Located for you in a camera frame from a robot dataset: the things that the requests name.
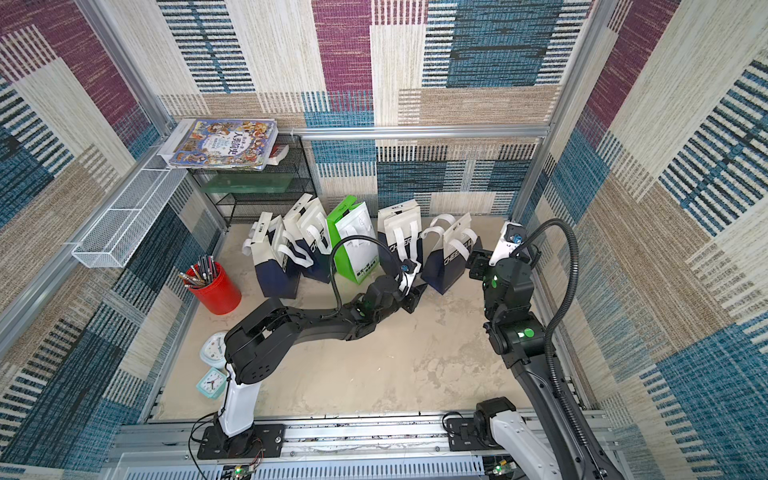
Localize square mint alarm clock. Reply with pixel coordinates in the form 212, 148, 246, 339
196, 367, 229, 400

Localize pencils in red cup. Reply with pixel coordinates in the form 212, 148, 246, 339
177, 255, 220, 289

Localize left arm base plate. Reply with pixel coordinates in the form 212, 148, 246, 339
196, 420, 286, 460

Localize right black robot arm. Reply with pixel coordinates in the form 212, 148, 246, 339
467, 218, 623, 479

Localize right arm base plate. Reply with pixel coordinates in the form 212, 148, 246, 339
441, 397, 517, 451

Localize red plastic cup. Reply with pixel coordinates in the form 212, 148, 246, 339
184, 261, 242, 315

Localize navy white takeout bag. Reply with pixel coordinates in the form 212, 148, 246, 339
242, 212, 314, 299
283, 193, 331, 283
377, 199, 423, 275
421, 213, 482, 295

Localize colourful picture book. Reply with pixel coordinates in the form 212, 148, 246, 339
157, 118, 279, 171

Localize round mint alarm clock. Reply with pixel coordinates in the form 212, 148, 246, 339
199, 332, 226, 370

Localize black wire mesh shelf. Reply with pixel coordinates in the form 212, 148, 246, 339
191, 134, 318, 226

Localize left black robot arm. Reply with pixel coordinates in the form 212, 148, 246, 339
214, 234, 424, 439

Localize white wire basket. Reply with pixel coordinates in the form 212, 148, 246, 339
72, 168, 186, 269

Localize green white takeout bag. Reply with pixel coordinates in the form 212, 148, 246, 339
326, 196, 379, 284

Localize green tray on shelf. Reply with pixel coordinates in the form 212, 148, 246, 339
201, 173, 294, 195

